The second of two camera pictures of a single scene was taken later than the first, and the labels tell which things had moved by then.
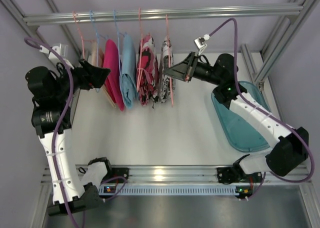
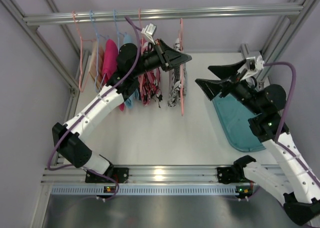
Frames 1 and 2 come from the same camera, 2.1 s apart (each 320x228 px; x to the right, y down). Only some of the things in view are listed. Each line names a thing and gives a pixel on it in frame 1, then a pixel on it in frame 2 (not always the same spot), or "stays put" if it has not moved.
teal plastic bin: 244,132 stays put
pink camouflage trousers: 147,70 stays put
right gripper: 191,67 -> 230,82
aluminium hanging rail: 32,21 stays put
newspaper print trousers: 167,85 -> 174,97
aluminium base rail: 176,176 stays put
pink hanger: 169,44 -> 181,56
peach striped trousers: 98,58 stays put
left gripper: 83,74 -> 163,58
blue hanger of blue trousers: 118,33 stays put
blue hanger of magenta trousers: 98,36 stays put
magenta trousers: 113,81 stays put
